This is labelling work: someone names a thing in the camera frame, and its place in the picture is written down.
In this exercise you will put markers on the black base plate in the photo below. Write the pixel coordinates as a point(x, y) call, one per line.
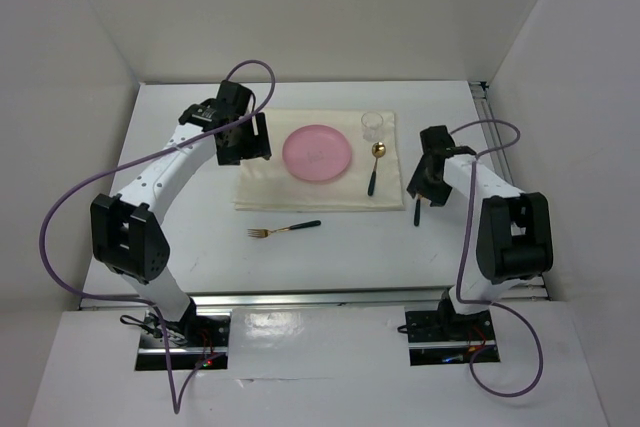
point(433, 340)
point(207, 347)

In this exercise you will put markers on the pink plate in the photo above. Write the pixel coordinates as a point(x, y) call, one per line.
point(316, 153)

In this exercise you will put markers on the aluminium front rail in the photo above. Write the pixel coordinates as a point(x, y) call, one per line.
point(531, 291)

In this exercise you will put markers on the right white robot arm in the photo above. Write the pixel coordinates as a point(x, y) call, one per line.
point(457, 175)

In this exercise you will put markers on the aluminium rail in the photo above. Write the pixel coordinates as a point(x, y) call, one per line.
point(531, 291)
point(505, 147)

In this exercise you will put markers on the cream cloth placemat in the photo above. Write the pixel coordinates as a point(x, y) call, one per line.
point(267, 186)

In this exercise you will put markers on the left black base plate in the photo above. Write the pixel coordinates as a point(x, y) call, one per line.
point(207, 347)

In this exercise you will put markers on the gold knife green handle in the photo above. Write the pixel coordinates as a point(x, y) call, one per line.
point(417, 211)

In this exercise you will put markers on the aluminium right side rail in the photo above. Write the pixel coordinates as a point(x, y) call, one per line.
point(505, 147)

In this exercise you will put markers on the clear plastic cup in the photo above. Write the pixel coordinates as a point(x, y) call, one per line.
point(372, 127)

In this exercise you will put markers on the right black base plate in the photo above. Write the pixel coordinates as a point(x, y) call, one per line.
point(433, 340)

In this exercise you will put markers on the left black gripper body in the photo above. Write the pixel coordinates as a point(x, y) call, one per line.
point(244, 137)

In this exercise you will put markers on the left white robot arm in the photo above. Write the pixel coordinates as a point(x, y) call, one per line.
point(126, 228)

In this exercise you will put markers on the gold spoon green handle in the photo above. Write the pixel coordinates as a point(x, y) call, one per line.
point(378, 151)

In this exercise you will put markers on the gold fork green handle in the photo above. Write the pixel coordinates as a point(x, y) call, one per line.
point(261, 233)

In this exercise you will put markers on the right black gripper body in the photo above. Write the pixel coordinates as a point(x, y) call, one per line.
point(431, 185)

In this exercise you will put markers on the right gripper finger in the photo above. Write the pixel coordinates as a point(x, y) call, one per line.
point(414, 188)
point(437, 200)

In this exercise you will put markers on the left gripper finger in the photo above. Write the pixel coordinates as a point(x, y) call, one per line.
point(257, 143)
point(225, 159)

